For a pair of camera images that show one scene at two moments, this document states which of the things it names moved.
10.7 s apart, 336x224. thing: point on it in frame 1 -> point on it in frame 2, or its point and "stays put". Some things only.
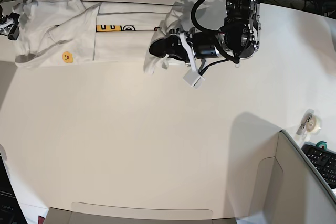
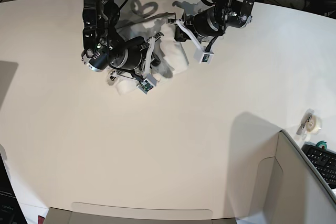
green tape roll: x=322 y=143 stays put
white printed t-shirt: x=62 y=29 -> x=146 y=14
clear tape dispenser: x=311 y=124 stays put
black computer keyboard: x=325 y=161 stays put
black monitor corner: x=11 y=210 stays put
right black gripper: x=203 y=43 -> x=206 y=23
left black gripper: x=6 y=23 -> x=137 y=55
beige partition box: x=292 y=190 stays put
